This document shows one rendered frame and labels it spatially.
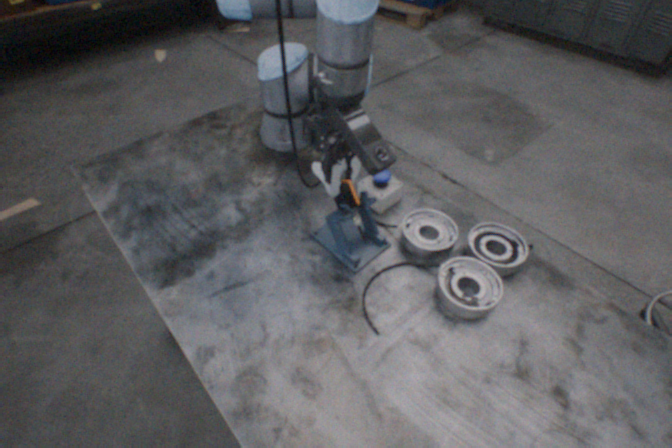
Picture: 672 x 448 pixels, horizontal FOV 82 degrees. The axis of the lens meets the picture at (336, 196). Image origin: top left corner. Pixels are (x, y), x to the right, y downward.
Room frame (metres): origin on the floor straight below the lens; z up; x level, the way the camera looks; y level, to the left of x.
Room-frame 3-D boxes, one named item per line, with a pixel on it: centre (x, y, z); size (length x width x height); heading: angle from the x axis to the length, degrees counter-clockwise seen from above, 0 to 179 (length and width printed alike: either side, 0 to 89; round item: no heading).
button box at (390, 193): (0.63, -0.09, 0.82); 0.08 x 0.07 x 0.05; 42
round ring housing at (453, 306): (0.38, -0.23, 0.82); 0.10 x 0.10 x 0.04
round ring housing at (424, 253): (0.50, -0.18, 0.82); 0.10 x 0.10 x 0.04
